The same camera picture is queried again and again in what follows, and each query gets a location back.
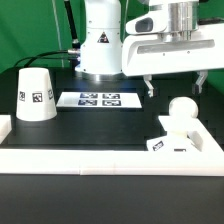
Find white table border frame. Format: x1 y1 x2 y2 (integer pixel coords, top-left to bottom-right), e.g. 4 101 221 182
0 118 224 176

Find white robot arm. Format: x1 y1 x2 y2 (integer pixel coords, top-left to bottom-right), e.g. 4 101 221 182
77 0 224 92

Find white lamp bulb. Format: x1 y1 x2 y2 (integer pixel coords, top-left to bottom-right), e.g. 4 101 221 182
169 97 198 118

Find white lamp shade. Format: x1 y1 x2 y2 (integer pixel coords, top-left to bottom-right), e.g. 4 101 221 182
16 68 57 122

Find white marker tag sheet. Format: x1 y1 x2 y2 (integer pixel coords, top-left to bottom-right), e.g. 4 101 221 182
57 92 141 109

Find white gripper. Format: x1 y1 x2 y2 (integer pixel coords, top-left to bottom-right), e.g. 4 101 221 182
122 16 224 97

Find white lamp base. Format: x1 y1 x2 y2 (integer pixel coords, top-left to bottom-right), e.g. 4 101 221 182
145 115 203 153

